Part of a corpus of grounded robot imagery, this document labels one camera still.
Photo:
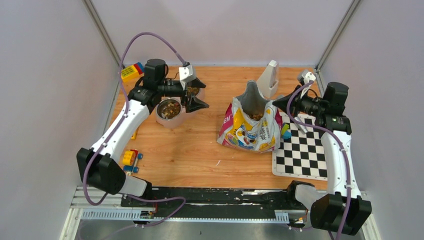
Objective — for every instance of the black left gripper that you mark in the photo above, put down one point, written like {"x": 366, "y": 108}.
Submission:
{"x": 192, "y": 105}

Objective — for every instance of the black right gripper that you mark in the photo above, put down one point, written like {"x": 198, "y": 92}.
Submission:
{"x": 281, "y": 103}

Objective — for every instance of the pet food bag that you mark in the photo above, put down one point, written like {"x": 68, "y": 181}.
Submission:
{"x": 251, "y": 123}

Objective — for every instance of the yellow food scoop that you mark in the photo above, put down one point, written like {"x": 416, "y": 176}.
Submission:
{"x": 134, "y": 135}

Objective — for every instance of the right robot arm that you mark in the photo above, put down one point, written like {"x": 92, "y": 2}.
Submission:
{"x": 342, "y": 210}

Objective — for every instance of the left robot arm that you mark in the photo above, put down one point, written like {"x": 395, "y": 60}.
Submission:
{"x": 99, "y": 165}

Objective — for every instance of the steel bowl far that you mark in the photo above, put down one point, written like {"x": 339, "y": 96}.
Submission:
{"x": 193, "y": 91}

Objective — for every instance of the steel bowl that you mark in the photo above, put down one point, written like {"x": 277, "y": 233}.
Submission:
{"x": 193, "y": 91}
{"x": 168, "y": 109}

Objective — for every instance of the white metronome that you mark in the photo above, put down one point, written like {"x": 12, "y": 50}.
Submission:
{"x": 268, "y": 82}

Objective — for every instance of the steel bowl near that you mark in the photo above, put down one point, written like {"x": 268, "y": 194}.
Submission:
{"x": 168, "y": 109}

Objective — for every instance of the green white blue blocks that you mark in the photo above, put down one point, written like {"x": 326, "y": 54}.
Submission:
{"x": 285, "y": 131}

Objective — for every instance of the pink double bowl stand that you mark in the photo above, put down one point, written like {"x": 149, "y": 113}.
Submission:
{"x": 176, "y": 122}

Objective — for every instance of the silver microphone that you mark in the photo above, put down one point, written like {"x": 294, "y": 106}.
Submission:
{"x": 300, "y": 125}

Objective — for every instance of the checkerboard mat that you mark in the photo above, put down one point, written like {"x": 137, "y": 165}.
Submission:
{"x": 300, "y": 156}

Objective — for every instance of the yellow red blue block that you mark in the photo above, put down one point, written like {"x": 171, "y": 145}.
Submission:
{"x": 131, "y": 72}

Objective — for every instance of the yellow red toy block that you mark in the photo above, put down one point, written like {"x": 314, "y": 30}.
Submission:
{"x": 130, "y": 161}

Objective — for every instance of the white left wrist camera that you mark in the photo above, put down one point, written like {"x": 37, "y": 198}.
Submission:
{"x": 187, "y": 74}

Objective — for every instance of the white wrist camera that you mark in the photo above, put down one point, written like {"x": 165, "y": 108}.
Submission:
{"x": 187, "y": 74}
{"x": 306, "y": 77}

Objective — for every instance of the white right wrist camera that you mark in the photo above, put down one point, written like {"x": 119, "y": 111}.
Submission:
{"x": 306, "y": 77}

